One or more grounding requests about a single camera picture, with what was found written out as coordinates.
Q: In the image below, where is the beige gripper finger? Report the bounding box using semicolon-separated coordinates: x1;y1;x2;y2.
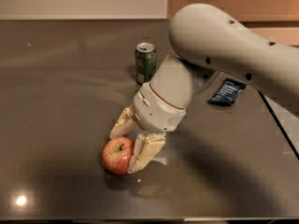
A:
127;133;165;174
109;105;137;139

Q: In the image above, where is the red apple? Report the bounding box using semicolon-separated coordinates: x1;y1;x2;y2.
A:
102;137;135;175

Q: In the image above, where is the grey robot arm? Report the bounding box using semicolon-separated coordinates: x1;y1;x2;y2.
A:
110;4;299;174

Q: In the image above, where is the green soda can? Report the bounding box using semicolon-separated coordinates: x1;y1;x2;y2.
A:
135;42;157;84

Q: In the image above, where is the dark blue snack packet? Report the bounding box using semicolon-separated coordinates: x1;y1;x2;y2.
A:
207;78;247;106

